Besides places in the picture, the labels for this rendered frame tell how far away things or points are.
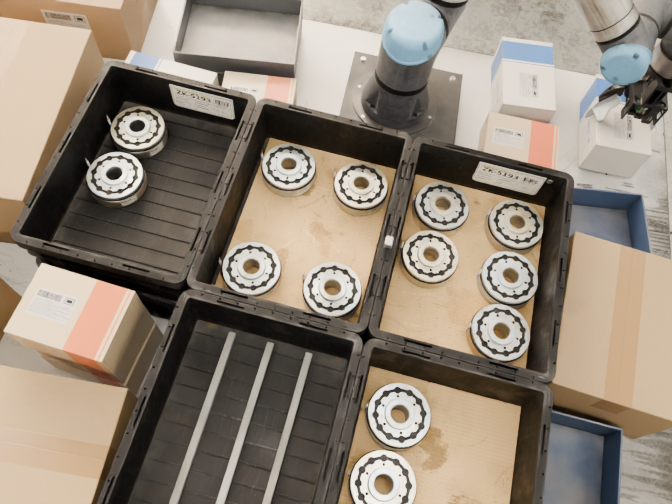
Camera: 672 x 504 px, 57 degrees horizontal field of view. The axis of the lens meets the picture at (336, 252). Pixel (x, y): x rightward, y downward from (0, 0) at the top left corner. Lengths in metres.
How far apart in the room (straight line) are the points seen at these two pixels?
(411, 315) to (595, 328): 0.32
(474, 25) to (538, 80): 1.27
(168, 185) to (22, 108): 0.30
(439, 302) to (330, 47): 0.75
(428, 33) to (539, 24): 1.62
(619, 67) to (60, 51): 1.03
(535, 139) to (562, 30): 1.48
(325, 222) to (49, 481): 0.62
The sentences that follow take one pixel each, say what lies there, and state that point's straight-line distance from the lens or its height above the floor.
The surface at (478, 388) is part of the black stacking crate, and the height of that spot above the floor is 0.86.
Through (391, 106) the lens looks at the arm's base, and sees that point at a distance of 1.35.
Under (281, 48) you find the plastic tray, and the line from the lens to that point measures 1.51.
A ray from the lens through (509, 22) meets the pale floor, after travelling 2.82.
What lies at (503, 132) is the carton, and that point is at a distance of 1.41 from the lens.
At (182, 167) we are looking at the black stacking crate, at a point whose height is 0.83.
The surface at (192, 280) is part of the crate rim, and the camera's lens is 1.01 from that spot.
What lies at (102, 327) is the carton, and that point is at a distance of 1.01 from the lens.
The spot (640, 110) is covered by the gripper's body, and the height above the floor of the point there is 0.88.
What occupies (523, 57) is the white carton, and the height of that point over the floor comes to 0.79.
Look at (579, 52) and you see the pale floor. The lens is 2.82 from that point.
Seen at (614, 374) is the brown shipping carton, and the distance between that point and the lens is 1.15.
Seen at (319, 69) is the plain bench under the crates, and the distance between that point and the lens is 1.54.
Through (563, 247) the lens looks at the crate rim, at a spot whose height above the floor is 0.93.
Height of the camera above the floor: 1.85
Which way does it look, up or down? 64 degrees down
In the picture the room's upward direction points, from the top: 8 degrees clockwise
